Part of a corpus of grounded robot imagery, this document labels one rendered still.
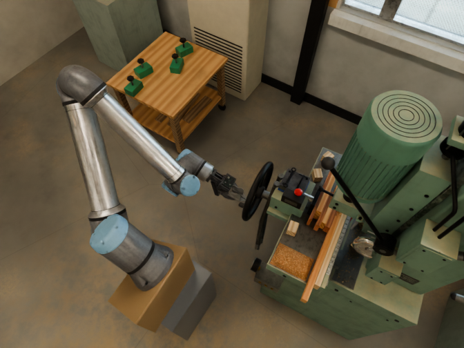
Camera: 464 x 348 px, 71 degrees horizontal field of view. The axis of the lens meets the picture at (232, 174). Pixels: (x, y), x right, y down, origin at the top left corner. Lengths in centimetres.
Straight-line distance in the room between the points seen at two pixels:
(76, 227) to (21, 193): 53
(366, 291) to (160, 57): 197
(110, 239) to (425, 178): 99
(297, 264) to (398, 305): 43
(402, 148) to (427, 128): 8
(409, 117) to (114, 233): 97
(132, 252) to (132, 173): 137
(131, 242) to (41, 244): 137
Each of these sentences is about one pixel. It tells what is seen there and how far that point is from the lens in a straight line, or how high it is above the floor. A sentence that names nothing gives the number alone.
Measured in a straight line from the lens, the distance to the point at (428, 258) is 102.
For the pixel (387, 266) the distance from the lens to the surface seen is 116.
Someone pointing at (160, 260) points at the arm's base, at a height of 88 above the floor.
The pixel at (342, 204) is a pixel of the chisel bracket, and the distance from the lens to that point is 121.
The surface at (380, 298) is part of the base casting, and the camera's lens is 143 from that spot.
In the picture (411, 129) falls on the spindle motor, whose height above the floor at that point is 150.
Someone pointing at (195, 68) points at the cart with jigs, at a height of 53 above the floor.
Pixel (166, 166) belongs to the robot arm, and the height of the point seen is 101.
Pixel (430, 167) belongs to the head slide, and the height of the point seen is 142.
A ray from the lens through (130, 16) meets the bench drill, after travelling 297.
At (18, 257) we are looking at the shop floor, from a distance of 260.
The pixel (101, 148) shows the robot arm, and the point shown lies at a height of 105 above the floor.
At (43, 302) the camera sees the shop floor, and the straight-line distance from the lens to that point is 242.
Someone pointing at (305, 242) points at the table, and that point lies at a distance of 130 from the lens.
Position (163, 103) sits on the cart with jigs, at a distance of 220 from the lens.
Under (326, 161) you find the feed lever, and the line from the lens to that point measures 85.
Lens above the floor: 210
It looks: 59 degrees down
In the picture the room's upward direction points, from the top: straight up
